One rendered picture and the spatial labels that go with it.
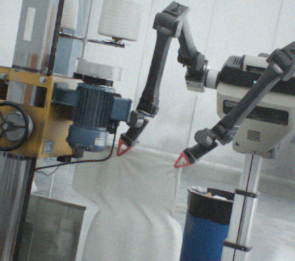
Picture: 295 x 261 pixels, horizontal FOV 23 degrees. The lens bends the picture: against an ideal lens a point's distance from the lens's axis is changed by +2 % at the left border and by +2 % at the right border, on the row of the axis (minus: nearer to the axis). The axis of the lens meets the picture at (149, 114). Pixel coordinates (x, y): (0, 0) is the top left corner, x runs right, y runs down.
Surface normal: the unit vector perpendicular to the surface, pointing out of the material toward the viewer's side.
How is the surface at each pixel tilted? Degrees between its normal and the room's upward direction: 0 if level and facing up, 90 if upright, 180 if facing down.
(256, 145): 130
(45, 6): 90
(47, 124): 90
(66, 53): 90
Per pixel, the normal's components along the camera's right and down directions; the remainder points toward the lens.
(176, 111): -0.30, 0.00
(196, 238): -0.58, -0.01
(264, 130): -0.35, 0.63
